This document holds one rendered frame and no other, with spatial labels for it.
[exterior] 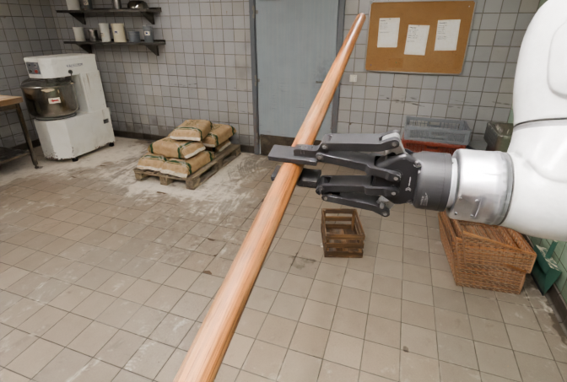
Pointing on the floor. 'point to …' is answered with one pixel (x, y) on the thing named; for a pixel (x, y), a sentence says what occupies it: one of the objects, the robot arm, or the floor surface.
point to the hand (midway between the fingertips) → (294, 164)
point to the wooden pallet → (195, 171)
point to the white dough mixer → (67, 104)
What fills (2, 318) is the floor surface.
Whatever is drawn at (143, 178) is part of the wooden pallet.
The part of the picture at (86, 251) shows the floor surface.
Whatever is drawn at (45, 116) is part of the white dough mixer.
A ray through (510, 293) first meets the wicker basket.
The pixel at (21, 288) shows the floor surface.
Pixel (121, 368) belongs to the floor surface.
